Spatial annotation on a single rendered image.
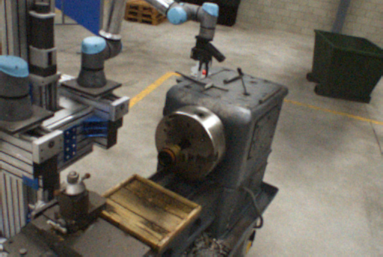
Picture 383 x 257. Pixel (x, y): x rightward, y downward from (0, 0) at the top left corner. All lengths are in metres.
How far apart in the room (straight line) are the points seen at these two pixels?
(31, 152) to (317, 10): 10.46
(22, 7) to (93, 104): 0.56
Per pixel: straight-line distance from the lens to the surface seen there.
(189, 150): 1.57
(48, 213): 1.43
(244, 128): 1.65
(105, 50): 1.95
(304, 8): 11.49
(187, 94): 1.76
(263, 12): 11.57
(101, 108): 1.93
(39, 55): 1.79
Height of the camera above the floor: 1.88
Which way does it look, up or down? 25 degrees down
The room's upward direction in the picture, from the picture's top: 9 degrees clockwise
